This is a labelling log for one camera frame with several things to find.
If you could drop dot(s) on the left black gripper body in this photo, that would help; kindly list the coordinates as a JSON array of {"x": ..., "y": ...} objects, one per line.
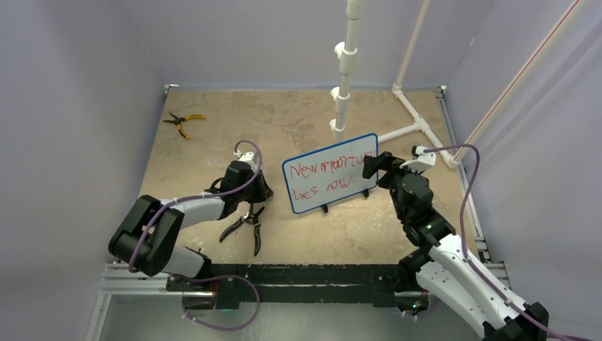
[{"x": 247, "y": 193}]

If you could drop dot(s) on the yellow handled pliers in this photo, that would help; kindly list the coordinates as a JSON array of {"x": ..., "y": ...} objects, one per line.
[{"x": 179, "y": 121}]

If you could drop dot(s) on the wrist white camera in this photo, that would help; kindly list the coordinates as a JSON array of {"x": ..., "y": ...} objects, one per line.
[
  {"x": 421, "y": 161},
  {"x": 251, "y": 158}
]

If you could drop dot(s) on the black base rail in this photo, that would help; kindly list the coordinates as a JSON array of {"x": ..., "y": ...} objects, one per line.
[{"x": 229, "y": 285}]

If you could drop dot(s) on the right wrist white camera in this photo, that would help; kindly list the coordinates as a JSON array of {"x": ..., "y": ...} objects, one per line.
[{"x": 421, "y": 161}]

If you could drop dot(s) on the blue framed whiteboard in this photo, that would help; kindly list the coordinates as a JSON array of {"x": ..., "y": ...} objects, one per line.
[{"x": 326, "y": 175}]

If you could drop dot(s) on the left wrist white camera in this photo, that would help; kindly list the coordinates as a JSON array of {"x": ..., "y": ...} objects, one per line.
[{"x": 251, "y": 158}]

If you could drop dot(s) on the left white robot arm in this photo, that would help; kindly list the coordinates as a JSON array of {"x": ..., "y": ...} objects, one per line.
[{"x": 146, "y": 238}]

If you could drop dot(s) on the white PVC pipe frame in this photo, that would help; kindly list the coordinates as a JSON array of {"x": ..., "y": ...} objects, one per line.
[{"x": 378, "y": 47}]

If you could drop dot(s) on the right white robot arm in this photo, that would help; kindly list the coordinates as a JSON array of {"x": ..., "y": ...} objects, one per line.
[{"x": 442, "y": 263}]

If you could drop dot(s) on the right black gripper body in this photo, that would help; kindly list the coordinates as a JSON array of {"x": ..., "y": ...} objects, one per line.
[{"x": 392, "y": 178}]

